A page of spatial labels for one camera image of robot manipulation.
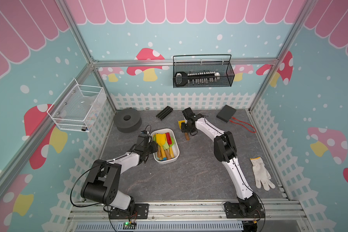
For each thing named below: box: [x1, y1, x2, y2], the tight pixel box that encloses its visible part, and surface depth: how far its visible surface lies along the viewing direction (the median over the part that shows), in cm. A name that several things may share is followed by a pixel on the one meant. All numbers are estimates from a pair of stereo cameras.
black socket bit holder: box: [174, 71, 221, 87], surface depth 91 cm
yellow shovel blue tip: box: [155, 133, 168, 161], surface depth 101 cm
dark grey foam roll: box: [113, 108, 143, 134], surface depth 108 cm
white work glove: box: [249, 156, 276, 191], surface depth 87 cm
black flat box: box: [216, 104, 237, 123], surface depth 122 cm
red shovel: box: [165, 132, 173, 145], surface depth 102 cm
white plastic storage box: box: [149, 128, 180, 165], surface depth 96 cm
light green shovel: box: [162, 140, 172, 160], surface depth 98 cm
